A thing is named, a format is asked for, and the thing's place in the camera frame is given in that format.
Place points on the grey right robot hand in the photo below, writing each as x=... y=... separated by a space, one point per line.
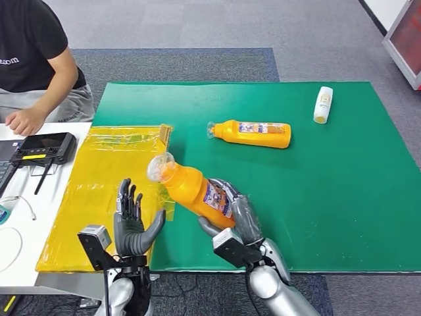
x=247 y=218

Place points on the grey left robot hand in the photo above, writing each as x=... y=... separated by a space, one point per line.
x=130 y=235

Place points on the orange bottle with clear cap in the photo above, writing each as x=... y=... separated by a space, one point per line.
x=259 y=136
x=187 y=189

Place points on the person's left forearm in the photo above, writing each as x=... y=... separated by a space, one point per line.
x=59 y=83

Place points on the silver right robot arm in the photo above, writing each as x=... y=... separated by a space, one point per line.
x=273 y=288

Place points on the small white bottle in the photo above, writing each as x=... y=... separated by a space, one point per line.
x=323 y=104

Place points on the yellow plastic-wrapped flat box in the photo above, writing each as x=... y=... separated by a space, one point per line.
x=95 y=165

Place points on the green table mat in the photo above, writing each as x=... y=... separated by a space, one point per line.
x=329 y=196

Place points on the clear controller stand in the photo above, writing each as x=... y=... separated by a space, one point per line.
x=41 y=172

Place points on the black remote controller with antenna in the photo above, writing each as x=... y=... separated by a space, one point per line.
x=46 y=146

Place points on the teal round device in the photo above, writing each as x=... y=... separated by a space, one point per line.
x=3 y=216

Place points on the dark laptop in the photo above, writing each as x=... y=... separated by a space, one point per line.
x=4 y=165

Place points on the person's left hand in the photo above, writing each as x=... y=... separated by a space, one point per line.
x=24 y=122

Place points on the person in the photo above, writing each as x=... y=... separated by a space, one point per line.
x=26 y=43

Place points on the white-framed red panel cabinet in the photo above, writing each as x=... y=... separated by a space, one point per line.
x=407 y=39

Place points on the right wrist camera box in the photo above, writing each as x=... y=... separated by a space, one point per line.
x=233 y=251

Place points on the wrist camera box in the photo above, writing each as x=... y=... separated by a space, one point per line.
x=95 y=244
x=233 y=251

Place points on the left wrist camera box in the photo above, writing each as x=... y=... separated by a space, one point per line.
x=95 y=244

